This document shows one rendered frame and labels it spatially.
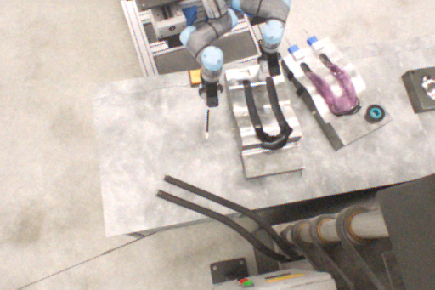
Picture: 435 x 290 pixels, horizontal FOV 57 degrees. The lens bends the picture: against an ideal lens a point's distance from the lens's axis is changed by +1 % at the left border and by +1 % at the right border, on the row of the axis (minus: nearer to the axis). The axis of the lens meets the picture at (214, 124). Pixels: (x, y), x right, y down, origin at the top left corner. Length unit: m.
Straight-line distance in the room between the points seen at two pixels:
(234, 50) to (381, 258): 1.85
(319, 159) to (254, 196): 0.34
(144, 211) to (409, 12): 2.53
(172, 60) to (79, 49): 0.72
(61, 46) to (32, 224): 1.22
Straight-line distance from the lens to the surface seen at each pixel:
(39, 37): 3.12
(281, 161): 1.76
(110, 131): 1.86
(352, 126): 1.85
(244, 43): 2.70
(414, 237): 0.74
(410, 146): 2.06
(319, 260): 1.57
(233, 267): 2.54
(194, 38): 1.45
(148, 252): 2.56
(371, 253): 1.10
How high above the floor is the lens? 2.54
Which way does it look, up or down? 72 degrees down
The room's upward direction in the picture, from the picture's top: 9 degrees clockwise
